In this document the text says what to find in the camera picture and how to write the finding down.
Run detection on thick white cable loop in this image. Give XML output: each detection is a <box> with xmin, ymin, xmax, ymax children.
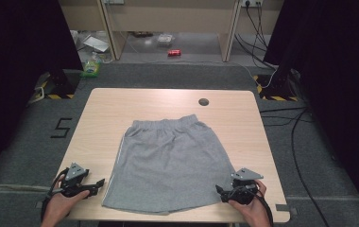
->
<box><xmin>27</xmin><ymin>86</ymin><xmax>45</xmax><ymax>105</ymax></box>

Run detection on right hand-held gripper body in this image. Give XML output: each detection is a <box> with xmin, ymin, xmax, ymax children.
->
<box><xmin>229</xmin><ymin>167</ymin><xmax>265</xmax><ymax>206</ymax></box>

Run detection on black tape numeral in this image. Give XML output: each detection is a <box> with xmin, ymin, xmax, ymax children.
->
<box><xmin>50</xmin><ymin>117</ymin><xmax>74</xmax><ymax>139</ymax></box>

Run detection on grey shorts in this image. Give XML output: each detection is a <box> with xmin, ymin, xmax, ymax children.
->
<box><xmin>101</xmin><ymin>113</ymin><xmax>237</xmax><ymax>216</ymax></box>

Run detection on person's left hand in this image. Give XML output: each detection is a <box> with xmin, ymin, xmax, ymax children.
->
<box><xmin>43</xmin><ymin>190</ymin><xmax>91</xmax><ymax>223</ymax></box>

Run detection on black floor cables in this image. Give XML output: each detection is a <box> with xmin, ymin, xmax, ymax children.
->
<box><xmin>258</xmin><ymin>106</ymin><xmax>331</xmax><ymax>227</ymax></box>

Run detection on green packet on floor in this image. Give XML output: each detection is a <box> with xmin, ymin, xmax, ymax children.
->
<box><xmin>79</xmin><ymin>51</ymin><xmax>102</xmax><ymax>79</ymax></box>

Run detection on white wall socket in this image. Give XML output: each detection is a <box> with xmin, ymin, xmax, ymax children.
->
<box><xmin>241</xmin><ymin>0</ymin><xmax>264</xmax><ymax>8</ymax></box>

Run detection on black wall cables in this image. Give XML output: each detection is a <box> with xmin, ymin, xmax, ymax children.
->
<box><xmin>233</xmin><ymin>3</ymin><xmax>278</xmax><ymax>71</ymax></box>

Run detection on clear plastic container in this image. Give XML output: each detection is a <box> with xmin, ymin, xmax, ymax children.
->
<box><xmin>156</xmin><ymin>33</ymin><xmax>176</xmax><ymax>47</ymax></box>

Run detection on black stand base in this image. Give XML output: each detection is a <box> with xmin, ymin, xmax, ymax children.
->
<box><xmin>46</xmin><ymin>69</ymin><xmax>82</xmax><ymax>96</ymax></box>
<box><xmin>256</xmin><ymin>70</ymin><xmax>299</xmax><ymax>99</ymax></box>

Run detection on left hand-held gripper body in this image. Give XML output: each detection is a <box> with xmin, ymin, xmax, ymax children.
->
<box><xmin>60</xmin><ymin>162</ymin><xmax>91</xmax><ymax>199</ymax></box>

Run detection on thin white floor cable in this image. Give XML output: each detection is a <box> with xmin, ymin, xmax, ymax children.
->
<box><xmin>230</xmin><ymin>61</ymin><xmax>278</xmax><ymax>89</ymax></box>

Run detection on yellow black hazard tape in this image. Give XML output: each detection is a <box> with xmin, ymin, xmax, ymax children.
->
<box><xmin>252</xmin><ymin>75</ymin><xmax>299</xmax><ymax>102</ymax></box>
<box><xmin>34</xmin><ymin>79</ymin><xmax>75</xmax><ymax>100</ymax></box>

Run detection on person's right hand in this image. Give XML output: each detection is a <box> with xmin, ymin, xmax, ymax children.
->
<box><xmin>229</xmin><ymin>179</ymin><xmax>273</xmax><ymax>227</ymax></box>

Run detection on black curtain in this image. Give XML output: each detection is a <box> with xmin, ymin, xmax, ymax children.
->
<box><xmin>264</xmin><ymin>0</ymin><xmax>359</xmax><ymax>218</ymax></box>
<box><xmin>0</xmin><ymin>0</ymin><xmax>84</xmax><ymax>187</ymax></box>

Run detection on white flat board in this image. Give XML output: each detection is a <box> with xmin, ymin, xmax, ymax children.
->
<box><xmin>82</xmin><ymin>35</ymin><xmax>111</xmax><ymax>53</ymax></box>

